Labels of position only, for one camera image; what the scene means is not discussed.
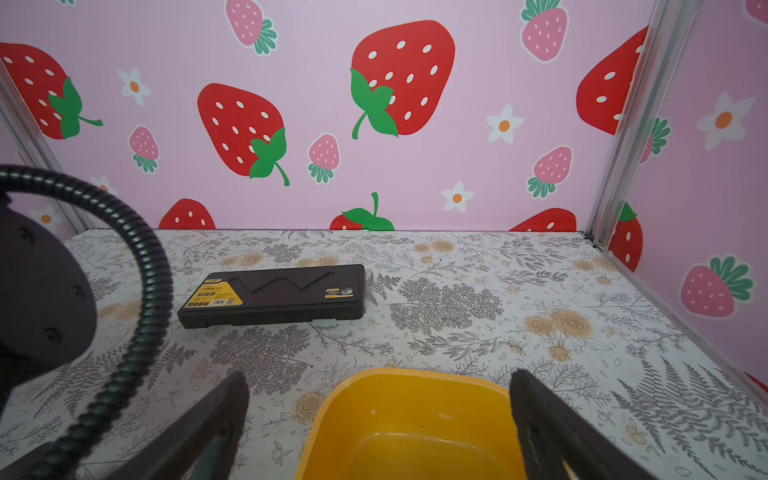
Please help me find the yellow plastic tray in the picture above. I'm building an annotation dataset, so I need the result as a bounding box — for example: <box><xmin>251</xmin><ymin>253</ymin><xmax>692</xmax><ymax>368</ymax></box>
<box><xmin>296</xmin><ymin>368</ymin><xmax>526</xmax><ymax>479</ymax></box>

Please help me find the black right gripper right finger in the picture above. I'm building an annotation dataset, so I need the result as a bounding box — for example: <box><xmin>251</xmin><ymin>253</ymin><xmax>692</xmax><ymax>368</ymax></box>
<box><xmin>509</xmin><ymin>369</ymin><xmax>653</xmax><ymax>480</ymax></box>

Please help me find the black flat tool case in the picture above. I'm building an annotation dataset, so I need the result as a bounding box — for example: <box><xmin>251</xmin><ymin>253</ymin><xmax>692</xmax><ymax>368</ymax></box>
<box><xmin>177</xmin><ymin>264</ymin><xmax>365</xmax><ymax>329</ymax></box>

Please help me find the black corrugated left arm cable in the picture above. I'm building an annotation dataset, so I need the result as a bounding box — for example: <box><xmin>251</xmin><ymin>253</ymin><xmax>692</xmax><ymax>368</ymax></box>
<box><xmin>0</xmin><ymin>164</ymin><xmax>175</xmax><ymax>480</ymax></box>

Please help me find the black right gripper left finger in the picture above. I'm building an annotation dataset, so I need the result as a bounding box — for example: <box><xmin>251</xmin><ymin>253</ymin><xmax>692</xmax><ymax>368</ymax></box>
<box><xmin>108</xmin><ymin>372</ymin><xmax>250</xmax><ymax>480</ymax></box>

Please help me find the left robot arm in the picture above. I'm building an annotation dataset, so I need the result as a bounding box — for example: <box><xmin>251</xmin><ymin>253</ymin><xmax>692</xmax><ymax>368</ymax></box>
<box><xmin>0</xmin><ymin>206</ymin><xmax>97</xmax><ymax>405</ymax></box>

